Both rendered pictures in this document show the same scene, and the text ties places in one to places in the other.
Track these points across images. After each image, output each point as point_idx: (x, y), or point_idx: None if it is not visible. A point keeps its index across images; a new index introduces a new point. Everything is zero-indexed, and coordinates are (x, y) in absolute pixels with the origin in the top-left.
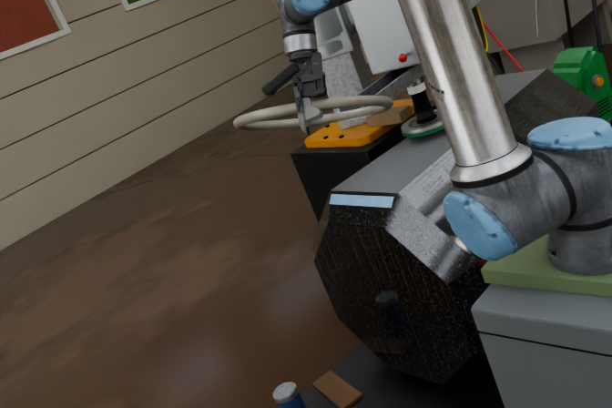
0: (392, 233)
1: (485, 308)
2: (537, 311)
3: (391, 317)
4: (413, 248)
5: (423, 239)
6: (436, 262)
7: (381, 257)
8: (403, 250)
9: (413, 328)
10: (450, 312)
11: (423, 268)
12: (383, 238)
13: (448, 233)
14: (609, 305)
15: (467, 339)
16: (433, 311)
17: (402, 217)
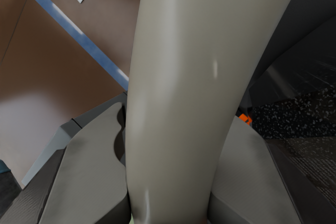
0: (312, 93)
1: (56, 133)
2: (46, 152)
3: (320, 42)
4: (286, 104)
5: (287, 118)
6: (266, 112)
7: (331, 63)
8: (295, 93)
9: (295, 58)
10: (257, 94)
11: (273, 99)
12: (325, 80)
13: (279, 140)
14: None
15: (249, 93)
16: (271, 83)
17: (319, 117)
